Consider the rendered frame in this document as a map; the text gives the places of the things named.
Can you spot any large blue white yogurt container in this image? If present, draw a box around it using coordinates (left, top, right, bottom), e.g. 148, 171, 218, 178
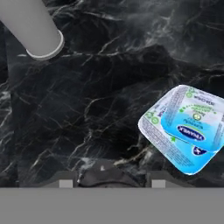
137, 87, 219, 176

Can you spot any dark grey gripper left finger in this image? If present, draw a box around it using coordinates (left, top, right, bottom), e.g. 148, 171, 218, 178
37, 170, 79, 189

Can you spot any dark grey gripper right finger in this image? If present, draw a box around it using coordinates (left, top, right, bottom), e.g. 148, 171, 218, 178
145, 170, 196, 189

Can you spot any small blue white yogurt container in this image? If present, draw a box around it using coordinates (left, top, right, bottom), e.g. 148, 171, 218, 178
160, 84, 224, 153

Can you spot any grey cylindrical tap spout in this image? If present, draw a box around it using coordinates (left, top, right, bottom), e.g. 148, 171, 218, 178
0, 0, 66, 61

